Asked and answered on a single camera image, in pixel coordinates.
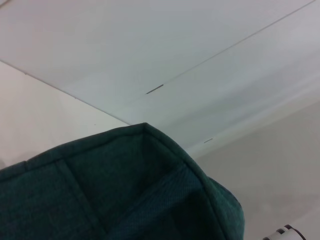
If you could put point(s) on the dark teal insulated lunch bag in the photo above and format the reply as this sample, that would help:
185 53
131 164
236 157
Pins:
75 195

